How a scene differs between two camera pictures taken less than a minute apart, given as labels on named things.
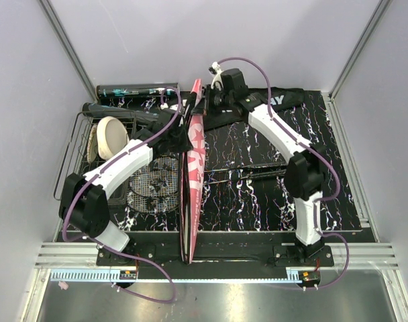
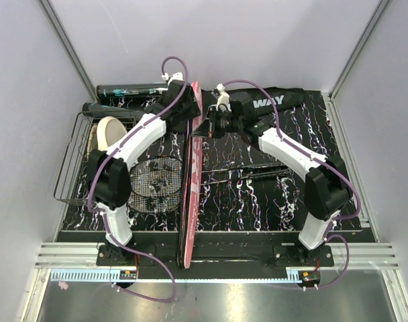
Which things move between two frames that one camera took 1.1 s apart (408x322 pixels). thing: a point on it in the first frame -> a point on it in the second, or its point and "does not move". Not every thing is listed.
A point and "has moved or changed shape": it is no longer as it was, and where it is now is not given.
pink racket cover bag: x=193 y=182 has moved or changed shape
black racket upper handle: x=272 y=166 does not move
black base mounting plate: x=155 y=257 does not move
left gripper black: x=186 y=145 -> x=194 y=110
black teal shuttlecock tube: x=133 y=90 does not move
